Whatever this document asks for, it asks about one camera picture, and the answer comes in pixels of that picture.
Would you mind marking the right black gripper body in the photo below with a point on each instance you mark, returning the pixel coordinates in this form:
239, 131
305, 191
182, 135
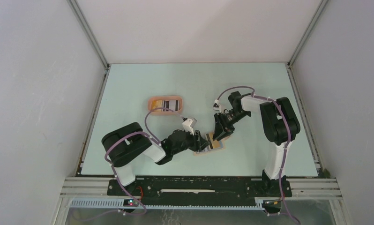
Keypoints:
232, 116

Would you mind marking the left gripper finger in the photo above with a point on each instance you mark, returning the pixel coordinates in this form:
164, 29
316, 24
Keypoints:
205, 149
204, 142

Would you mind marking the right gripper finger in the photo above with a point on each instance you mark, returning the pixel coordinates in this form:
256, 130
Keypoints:
224, 130
218, 119

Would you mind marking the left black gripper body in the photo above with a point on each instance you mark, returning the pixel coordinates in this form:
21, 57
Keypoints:
190, 141

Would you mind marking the tan leather card holder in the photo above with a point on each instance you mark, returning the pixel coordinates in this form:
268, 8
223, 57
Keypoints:
223, 141

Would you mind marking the striped black white card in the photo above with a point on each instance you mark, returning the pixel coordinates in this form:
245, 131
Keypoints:
171, 105

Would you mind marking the pink oval tray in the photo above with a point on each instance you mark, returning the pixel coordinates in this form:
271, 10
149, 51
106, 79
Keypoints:
160, 111

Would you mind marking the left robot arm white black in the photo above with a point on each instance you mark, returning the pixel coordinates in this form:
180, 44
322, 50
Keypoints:
125, 144

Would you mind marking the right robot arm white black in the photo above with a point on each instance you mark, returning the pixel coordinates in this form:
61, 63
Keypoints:
280, 125

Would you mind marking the orange credit card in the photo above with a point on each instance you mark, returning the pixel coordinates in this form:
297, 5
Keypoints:
157, 104

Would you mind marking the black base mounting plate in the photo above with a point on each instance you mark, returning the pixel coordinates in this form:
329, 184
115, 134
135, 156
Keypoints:
196, 190

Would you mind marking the right controller board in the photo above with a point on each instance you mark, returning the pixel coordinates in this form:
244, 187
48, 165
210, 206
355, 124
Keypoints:
272, 207

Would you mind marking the controller board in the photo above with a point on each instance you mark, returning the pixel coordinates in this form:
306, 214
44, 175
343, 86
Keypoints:
130, 203
272, 207

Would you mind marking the left controller board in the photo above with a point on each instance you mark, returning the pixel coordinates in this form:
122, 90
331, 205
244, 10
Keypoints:
130, 203

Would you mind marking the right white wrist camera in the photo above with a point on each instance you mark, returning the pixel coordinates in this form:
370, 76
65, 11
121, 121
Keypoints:
219, 107

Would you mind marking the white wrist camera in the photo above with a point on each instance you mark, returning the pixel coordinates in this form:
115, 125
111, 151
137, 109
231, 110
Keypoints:
188, 125
219, 107

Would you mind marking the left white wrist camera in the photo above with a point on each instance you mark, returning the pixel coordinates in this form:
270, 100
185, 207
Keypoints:
188, 125

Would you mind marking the white cable duct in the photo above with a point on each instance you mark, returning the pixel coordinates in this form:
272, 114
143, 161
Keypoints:
102, 203

